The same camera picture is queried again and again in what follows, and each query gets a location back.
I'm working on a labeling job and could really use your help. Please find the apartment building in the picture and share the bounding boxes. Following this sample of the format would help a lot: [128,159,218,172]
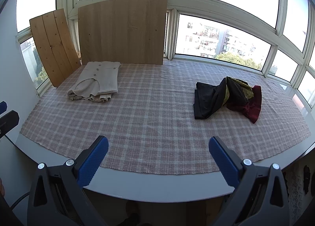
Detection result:
[183,22,256,59]

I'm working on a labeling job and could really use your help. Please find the white window frame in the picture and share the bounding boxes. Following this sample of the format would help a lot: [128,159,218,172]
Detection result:
[15,0,315,116]

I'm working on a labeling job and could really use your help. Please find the white lace cloth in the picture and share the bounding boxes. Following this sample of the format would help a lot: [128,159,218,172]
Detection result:
[283,162,308,226]

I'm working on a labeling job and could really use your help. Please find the beige knitted cardigan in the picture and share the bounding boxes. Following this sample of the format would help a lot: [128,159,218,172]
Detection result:
[67,61,122,103]

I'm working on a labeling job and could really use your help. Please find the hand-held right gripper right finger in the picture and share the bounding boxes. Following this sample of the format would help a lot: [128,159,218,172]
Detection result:
[209,136,290,226]

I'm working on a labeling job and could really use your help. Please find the light wooden board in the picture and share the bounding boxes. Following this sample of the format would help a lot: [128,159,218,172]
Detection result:
[78,0,168,66]

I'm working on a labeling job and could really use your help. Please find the pine plank board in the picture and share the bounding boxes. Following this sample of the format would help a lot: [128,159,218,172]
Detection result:
[29,8,82,88]

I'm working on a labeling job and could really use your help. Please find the dark red garment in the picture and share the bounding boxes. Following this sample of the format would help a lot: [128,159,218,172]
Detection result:
[226,85,262,123]

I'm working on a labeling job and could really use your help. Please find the black skirt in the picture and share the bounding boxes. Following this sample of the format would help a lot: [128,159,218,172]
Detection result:
[193,76,254,119]

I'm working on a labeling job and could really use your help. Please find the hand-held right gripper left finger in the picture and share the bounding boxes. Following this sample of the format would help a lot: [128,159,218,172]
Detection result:
[28,135,109,226]

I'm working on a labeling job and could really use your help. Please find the pink plaid blanket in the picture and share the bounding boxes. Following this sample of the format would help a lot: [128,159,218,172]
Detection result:
[20,60,311,175]

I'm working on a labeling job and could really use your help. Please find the green trees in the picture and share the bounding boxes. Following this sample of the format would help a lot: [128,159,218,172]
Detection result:
[215,52,262,70]

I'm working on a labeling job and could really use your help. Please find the black cable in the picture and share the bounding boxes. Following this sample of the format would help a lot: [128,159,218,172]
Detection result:
[10,192,30,213]

